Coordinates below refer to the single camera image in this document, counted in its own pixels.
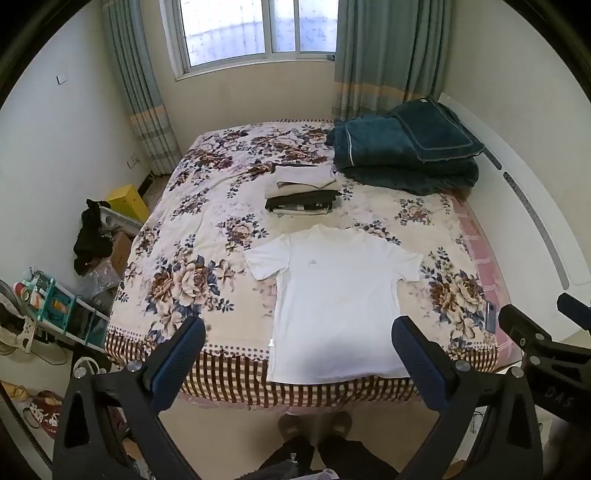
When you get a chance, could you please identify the black cloth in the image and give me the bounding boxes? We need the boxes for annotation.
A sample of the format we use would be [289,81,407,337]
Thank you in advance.
[73,198,114,277]

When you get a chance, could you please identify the folded beige clothes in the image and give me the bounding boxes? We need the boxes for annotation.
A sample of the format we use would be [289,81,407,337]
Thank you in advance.
[264,164,340,191]

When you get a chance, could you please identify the teal shelf rack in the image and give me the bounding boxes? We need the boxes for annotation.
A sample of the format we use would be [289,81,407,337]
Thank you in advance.
[16,272,112,347]

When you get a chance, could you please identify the cardboard box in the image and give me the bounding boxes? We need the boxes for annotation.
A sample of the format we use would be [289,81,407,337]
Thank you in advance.
[111,231,137,278]

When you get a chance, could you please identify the white T-shirt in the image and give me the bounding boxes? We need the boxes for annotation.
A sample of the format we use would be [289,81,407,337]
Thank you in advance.
[243,224,424,384]

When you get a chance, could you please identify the person's left leg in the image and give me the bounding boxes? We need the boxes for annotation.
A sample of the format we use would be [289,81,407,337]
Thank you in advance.
[263,436,317,480]

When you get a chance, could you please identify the wide teal striped curtain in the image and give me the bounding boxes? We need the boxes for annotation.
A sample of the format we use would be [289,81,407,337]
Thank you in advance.
[333,0,448,121]

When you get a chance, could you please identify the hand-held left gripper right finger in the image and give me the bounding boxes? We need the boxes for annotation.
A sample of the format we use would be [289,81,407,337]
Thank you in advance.
[390,315,543,480]

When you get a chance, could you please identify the yellow box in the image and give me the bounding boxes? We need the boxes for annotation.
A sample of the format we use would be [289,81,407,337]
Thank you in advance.
[105,184,151,222]

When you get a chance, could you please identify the narrow teal striped curtain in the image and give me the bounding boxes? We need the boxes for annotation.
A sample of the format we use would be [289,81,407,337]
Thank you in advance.
[102,0,182,176]

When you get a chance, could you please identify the clear plastic bag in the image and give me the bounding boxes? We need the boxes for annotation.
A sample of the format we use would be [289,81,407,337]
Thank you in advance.
[76,258,123,319]

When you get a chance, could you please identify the white fan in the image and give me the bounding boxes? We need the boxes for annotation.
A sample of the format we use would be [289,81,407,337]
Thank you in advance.
[0,277,35,356]

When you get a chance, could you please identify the teal folded quilt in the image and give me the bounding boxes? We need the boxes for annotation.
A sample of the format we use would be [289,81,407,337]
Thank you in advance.
[327,96,485,195]

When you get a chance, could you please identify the red patterned bag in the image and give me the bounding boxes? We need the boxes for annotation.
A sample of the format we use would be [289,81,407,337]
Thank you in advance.
[23,390,64,439]

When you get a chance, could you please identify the white plastic rack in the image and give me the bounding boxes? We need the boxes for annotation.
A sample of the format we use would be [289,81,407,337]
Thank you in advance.
[97,206,145,236]

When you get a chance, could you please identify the folded black clothes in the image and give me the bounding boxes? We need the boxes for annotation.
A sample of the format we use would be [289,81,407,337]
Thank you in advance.
[264,189,341,216]

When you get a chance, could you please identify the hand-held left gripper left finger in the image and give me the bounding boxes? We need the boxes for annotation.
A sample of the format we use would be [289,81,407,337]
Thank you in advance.
[52,315,207,480]

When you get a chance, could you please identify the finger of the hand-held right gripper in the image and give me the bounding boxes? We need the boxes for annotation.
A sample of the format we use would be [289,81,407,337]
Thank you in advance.
[498,305,551,352]
[556,292,591,331]

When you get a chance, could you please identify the pink bed sheet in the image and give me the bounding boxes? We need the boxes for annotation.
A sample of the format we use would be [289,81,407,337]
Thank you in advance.
[450,191,525,370]

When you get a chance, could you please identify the brown slipper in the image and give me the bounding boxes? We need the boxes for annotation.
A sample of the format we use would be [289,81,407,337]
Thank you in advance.
[318,411,354,444]
[277,412,315,445]

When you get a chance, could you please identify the person's right forearm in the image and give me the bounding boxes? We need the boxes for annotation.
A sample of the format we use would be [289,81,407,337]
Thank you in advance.
[547,415,591,467]

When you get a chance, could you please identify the white headboard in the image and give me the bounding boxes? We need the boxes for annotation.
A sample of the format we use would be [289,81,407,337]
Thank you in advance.
[436,92,591,333]

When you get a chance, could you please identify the window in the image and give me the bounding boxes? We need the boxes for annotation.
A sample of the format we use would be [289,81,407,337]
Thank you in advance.
[159,0,340,82]

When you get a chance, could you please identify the floral bed blanket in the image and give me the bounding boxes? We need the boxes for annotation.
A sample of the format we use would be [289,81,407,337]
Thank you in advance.
[104,119,499,409]

